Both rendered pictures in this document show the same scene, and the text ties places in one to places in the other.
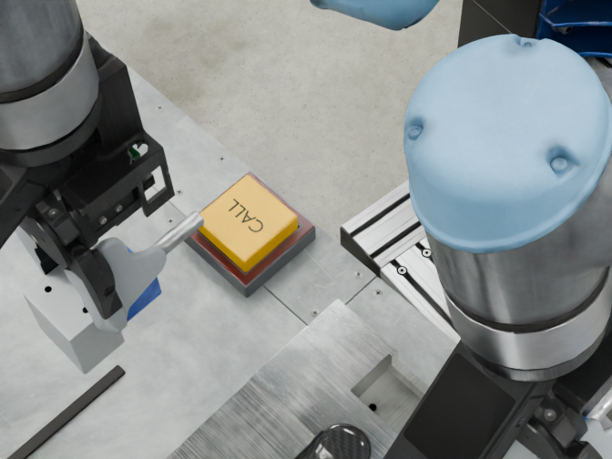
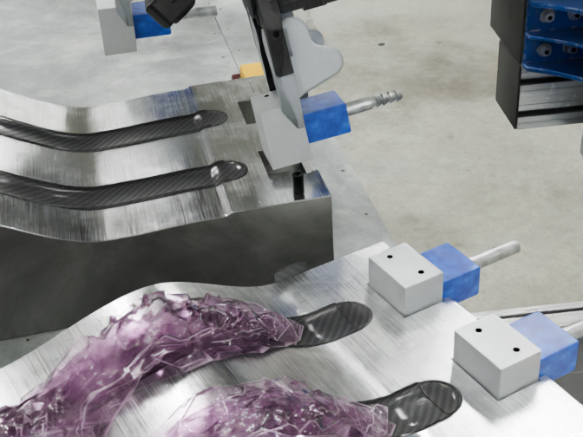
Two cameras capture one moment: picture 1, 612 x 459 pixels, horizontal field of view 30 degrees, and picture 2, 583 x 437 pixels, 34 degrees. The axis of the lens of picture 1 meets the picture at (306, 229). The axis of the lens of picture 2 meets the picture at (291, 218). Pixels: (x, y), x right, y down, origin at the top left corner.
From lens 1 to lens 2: 74 cm
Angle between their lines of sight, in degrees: 33
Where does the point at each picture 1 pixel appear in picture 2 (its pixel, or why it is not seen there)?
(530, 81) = not seen: outside the picture
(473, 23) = (501, 63)
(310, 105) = (488, 292)
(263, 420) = (180, 101)
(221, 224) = (251, 69)
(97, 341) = (117, 29)
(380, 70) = (554, 290)
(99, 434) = not seen: hidden behind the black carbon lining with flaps
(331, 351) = (243, 88)
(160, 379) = not seen: hidden behind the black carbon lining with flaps
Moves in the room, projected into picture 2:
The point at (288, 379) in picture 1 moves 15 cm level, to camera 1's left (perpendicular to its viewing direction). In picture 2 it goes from (208, 90) to (94, 68)
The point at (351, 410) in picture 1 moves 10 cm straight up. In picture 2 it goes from (229, 107) to (219, 13)
